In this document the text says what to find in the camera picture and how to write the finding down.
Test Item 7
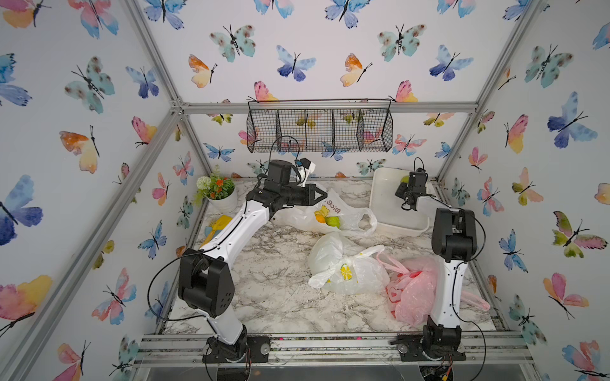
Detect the potted flower plant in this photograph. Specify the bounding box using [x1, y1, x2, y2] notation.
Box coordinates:
[193, 165, 238, 214]

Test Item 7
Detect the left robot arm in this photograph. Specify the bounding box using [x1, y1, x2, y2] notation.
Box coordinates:
[178, 158, 327, 345]

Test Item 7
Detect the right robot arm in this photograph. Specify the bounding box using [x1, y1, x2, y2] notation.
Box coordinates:
[396, 167, 478, 335]

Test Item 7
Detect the white plastic tray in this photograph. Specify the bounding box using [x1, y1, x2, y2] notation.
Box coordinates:
[369, 168, 433, 237]

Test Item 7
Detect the black wire basket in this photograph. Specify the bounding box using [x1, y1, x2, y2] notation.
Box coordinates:
[242, 98, 393, 153]

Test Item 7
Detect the yellow toy shovel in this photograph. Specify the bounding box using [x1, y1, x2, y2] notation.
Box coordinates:
[200, 215, 232, 246]

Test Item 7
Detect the pink plastic bag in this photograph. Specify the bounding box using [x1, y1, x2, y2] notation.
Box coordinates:
[374, 251, 492, 328]

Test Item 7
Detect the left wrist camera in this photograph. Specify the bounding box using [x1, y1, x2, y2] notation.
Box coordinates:
[295, 157, 316, 187]

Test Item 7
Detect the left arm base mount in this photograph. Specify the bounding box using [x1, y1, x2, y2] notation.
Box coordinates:
[203, 327, 271, 364]

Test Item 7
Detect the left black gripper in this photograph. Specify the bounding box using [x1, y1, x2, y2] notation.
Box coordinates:
[279, 185, 327, 208]

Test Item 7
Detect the white printed plastic bag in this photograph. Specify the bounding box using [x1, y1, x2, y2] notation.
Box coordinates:
[271, 185, 378, 237]

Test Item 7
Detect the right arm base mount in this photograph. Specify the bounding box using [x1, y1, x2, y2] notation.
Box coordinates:
[389, 317, 466, 362]

